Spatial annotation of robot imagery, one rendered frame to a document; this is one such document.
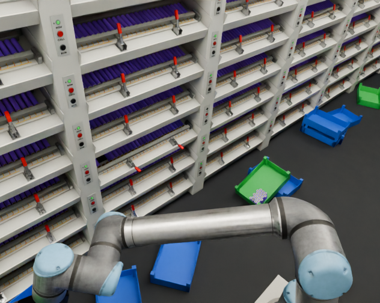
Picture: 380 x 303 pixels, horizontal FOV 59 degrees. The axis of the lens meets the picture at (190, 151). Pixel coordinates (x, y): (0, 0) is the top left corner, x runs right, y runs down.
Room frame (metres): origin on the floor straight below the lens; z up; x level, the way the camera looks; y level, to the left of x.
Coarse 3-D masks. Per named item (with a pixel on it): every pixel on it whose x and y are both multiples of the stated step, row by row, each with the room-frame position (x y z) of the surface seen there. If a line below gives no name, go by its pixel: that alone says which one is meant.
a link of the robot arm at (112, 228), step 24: (120, 216) 0.63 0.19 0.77; (144, 216) 0.61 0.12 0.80; (168, 216) 0.60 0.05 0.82; (192, 216) 0.59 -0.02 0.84; (216, 216) 0.59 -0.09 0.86; (240, 216) 0.58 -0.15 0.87; (264, 216) 0.58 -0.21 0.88; (288, 216) 0.57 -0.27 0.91; (312, 216) 0.55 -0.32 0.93; (96, 240) 0.54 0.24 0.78; (120, 240) 0.55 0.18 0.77; (144, 240) 0.55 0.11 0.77; (168, 240) 0.55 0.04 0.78; (192, 240) 0.55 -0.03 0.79
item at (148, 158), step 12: (192, 120) 1.47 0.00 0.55; (192, 132) 1.45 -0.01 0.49; (144, 144) 1.29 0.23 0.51; (168, 144) 1.33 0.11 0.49; (180, 144) 1.35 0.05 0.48; (120, 156) 1.19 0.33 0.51; (144, 156) 1.22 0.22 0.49; (156, 156) 1.24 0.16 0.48; (120, 168) 1.12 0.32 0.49; (132, 168) 1.14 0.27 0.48; (108, 180) 1.05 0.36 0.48
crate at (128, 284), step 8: (128, 272) 0.86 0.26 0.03; (136, 272) 0.85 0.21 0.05; (120, 280) 0.83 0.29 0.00; (128, 280) 0.84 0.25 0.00; (136, 280) 0.83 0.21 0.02; (120, 288) 0.79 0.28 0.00; (128, 288) 0.80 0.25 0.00; (136, 288) 0.80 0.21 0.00; (96, 296) 0.72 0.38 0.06; (104, 296) 0.75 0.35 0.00; (112, 296) 0.75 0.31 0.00; (120, 296) 0.75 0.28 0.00; (128, 296) 0.76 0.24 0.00; (136, 296) 0.76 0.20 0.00
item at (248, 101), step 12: (264, 84) 1.97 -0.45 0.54; (228, 96) 1.78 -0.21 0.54; (240, 96) 1.80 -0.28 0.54; (252, 96) 1.85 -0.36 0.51; (264, 96) 1.90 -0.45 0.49; (216, 108) 1.64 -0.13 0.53; (228, 108) 1.70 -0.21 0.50; (240, 108) 1.73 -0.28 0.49; (252, 108) 1.79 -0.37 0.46; (216, 120) 1.58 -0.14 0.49; (228, 120) 1.63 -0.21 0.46
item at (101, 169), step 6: (186, 126) 1.45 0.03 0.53; (174, 132) 1.39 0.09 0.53; (180, 132) 1.41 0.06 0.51; (162, 138) 1.33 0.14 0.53; (168, 138) 1.36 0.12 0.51; (150, 144) 1.28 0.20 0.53; (156, 144) 1.30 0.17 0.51; (138, 150) 1.22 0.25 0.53; (144, 150) 1.25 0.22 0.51; (150, 150) 1.26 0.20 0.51; (126, 156) 1.17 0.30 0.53; (132, 156) 1.19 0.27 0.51; (114, 162) 1.13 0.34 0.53; (120, 162) 1.15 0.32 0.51; (102, 168) 1.08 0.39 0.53; (108, 168) 1.10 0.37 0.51
